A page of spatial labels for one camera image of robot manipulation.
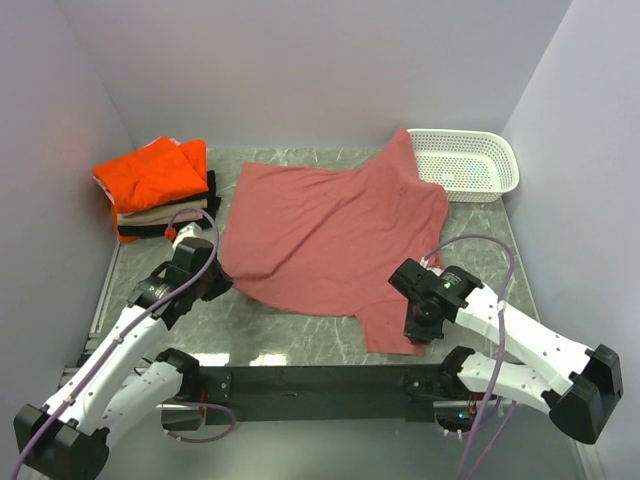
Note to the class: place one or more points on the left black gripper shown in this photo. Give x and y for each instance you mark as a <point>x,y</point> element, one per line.
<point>224,282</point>

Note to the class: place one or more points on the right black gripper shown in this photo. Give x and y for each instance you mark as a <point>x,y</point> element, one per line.
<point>417,333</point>

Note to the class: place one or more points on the pink red t shirt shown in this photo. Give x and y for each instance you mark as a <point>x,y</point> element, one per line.
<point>325,242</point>

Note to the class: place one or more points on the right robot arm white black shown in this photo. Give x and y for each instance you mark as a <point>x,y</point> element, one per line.
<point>576,386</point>

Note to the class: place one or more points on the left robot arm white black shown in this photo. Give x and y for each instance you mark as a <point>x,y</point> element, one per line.
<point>71,435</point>

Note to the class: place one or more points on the beige folded t shirt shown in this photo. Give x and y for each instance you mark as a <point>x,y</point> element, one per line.
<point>163,214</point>

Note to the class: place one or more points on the orange folded t shirt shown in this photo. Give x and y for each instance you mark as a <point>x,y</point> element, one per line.
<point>163,171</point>

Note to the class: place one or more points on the white perforated plastic basket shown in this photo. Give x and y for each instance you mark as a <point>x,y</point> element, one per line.
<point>471,166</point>

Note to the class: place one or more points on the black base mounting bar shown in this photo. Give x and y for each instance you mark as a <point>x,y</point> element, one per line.
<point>308,393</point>

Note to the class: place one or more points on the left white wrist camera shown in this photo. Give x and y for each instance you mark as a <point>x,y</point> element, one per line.
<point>176,236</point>

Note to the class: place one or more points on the aluminium rail frame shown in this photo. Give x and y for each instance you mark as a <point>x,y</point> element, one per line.
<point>96,327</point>

